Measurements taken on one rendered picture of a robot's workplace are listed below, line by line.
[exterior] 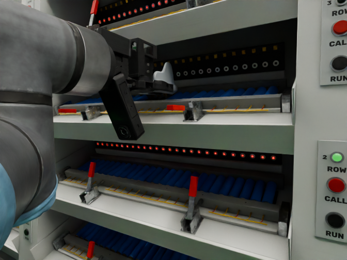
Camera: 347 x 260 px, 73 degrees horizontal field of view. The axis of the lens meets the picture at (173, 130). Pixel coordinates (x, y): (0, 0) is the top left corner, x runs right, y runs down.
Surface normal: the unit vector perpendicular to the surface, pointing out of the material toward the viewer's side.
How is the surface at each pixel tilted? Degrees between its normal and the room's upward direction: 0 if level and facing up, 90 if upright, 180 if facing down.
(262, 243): 22
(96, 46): 74
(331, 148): 90
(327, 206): 90
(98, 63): 101
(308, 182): 90
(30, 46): 90
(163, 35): 113
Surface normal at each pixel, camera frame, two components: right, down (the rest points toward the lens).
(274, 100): -0.48, 0.39
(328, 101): -0.51, 0.00
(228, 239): -0.18, -0.92
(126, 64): 0.85, 0.03
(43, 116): 0.99, -0.02
